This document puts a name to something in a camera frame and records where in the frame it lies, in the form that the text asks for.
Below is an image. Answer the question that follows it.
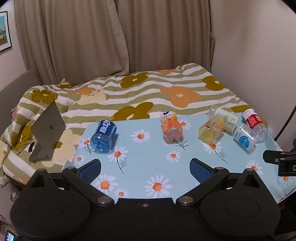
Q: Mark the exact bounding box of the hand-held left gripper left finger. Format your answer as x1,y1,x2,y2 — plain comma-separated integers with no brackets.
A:
22,159,115,206

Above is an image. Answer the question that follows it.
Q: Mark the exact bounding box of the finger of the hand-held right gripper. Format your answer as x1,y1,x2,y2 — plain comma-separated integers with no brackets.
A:
263,150,285,165

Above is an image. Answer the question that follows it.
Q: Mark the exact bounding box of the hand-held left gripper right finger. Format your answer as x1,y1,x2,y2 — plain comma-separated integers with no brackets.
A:
176,158,276,206

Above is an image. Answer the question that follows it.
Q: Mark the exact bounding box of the orange peach drink bottle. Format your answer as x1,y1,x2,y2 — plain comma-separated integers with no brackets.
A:
160,111,183,144

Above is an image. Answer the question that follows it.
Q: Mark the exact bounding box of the bottle with blue label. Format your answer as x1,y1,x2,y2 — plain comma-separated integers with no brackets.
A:
233,123,258,152

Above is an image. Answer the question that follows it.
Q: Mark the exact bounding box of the blue plastic bottle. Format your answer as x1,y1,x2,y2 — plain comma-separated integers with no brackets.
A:
90,119,117,154

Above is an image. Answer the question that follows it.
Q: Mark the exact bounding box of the bottle with red label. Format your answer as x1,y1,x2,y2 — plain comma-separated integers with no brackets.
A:
241,108,269,142

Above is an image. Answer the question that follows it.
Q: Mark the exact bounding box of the yellow juice bottle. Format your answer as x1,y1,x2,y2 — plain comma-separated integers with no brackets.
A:
198,115,226,143

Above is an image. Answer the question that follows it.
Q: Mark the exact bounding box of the blue daisy tablecloth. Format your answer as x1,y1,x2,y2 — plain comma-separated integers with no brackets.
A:
62,113,291,204

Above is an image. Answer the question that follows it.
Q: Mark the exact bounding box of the clear bottle white label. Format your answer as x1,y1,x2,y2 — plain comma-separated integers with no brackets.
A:
208,105,240,134

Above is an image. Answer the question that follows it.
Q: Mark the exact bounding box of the grey laptop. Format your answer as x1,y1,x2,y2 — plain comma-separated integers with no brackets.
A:
28,100,66,162

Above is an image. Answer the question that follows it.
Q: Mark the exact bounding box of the striped floral blanket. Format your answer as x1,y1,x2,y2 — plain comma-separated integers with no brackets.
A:
0,63,255,189

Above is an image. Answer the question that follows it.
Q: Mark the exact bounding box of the pink plush toy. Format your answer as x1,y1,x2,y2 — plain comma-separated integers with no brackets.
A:
10,104,19,121

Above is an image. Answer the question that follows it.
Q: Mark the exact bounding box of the small black screen device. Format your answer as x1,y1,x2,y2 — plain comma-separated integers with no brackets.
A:
5,229,18,241

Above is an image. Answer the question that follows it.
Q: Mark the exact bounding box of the grey headboard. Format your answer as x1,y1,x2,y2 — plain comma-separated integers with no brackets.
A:
0,69,42,106

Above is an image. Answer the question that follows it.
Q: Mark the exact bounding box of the beige curtain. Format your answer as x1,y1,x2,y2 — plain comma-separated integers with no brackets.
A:
14,0,213,85

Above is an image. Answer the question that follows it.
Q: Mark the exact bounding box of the black cable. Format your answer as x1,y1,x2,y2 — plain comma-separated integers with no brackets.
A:
274,111,296,141

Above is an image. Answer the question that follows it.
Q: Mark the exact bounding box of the framed wall picture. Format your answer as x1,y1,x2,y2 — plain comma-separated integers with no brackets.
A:
0,11,12,53

